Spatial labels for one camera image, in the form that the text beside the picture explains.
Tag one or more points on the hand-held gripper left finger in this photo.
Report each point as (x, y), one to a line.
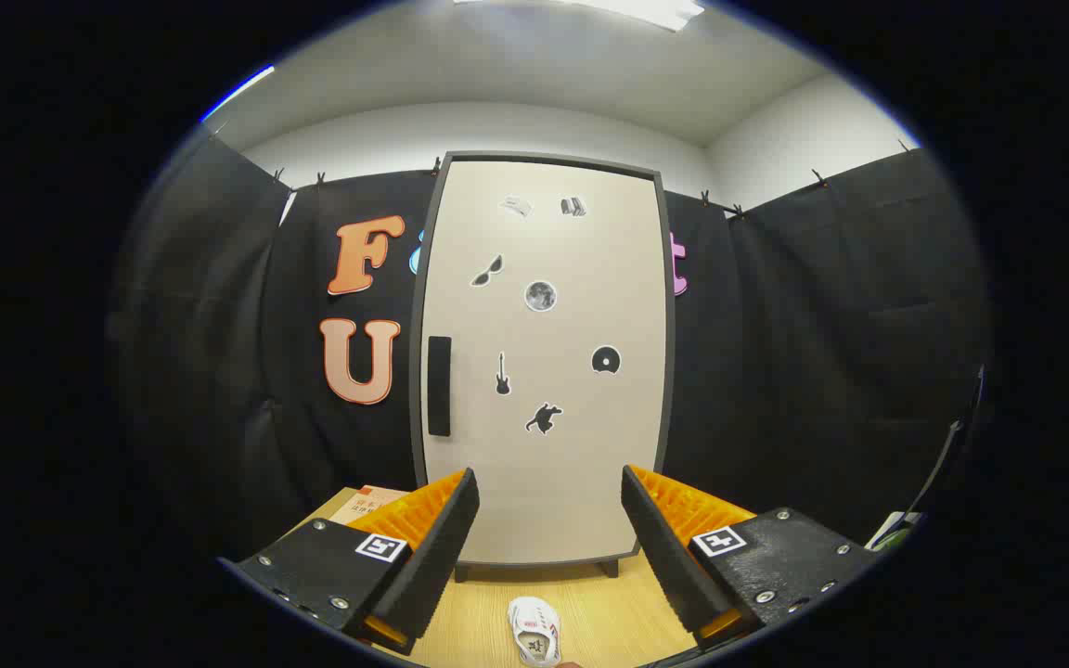
(442, 547)

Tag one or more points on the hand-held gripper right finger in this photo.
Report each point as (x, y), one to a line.
(664, 557)

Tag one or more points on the white canvas shoe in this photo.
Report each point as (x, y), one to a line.
(534, 631)

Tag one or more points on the dark grey cabinet body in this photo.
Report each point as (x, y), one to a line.
(416, 436)

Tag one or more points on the white and green papers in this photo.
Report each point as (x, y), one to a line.
(892, 531)

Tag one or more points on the black backdrop cloth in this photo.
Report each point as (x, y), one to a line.
(822, 371)

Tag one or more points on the black metal stand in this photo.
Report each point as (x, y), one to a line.
(950, 443)

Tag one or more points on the ceiling light panel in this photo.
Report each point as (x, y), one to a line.
(655, 11)

